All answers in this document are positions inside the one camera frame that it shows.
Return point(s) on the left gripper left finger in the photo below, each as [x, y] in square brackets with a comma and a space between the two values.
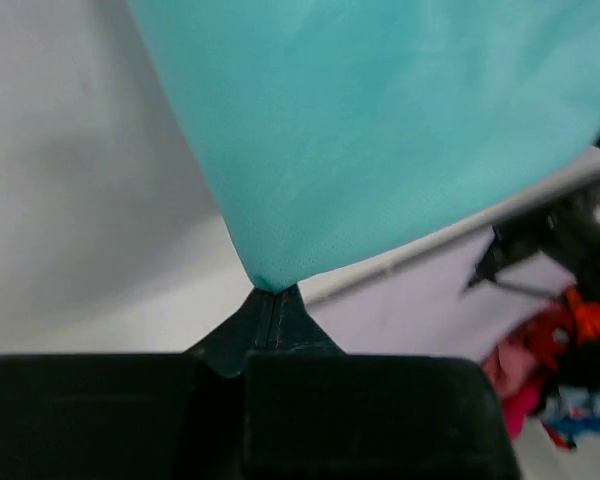
[132, 415]

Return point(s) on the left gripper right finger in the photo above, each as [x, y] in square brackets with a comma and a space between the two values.
[312, 411]

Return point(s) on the green t shirt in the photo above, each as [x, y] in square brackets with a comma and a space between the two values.
[333, 131]

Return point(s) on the colourful clothes pile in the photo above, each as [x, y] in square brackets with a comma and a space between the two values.
[548, 369]

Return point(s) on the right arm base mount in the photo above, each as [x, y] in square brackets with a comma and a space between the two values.
[565, 229]

